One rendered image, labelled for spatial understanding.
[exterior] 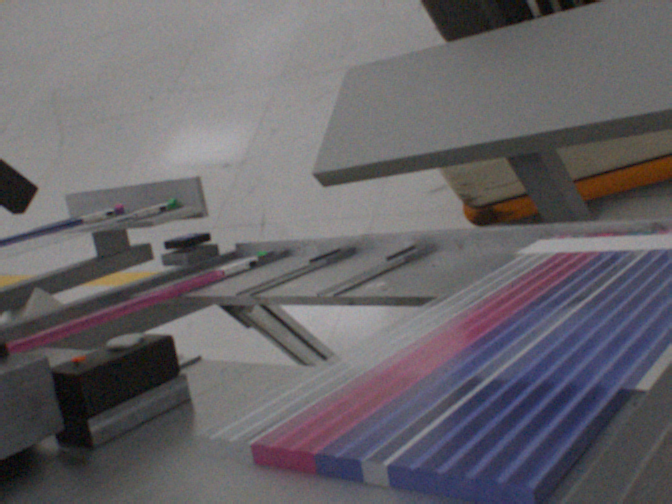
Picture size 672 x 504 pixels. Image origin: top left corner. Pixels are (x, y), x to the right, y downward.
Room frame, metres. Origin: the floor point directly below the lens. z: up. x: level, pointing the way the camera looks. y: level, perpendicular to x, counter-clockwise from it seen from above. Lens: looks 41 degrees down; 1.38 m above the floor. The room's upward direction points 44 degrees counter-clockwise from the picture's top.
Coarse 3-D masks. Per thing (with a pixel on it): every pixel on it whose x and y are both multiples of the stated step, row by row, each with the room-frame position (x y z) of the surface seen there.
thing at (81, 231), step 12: (168, 204) 1.09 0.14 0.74; (120, 216) 1.05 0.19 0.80; (132, 216) 1.06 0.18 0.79; (84, 228) 1.02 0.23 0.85; (96, 228) 1.03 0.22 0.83; (36, 240) 0.99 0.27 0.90; (48, 240) 0.99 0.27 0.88; (60, 240) 1.00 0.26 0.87; (0, 252) 0.96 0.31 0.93; (12, 252) 0.97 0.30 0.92; (24, 252) 0.98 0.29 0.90
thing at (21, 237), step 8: (112, 208) 1.17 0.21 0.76; (120, 208) 1.16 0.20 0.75; (56, 224) 1.11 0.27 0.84; (64, 224) 1.11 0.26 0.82; (72, 224) 1.12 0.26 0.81; (80, 224) 1.12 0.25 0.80; (24, 232) 1.09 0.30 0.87; (32, 232) 1.09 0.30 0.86; (40, 232) 1.09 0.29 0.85; (48, 232) 1.10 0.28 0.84; (0, 240) 1.07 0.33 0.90; (8, 240) 1.07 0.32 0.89; (16, 240) 1.08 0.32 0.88; (24, 240) 1.08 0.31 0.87
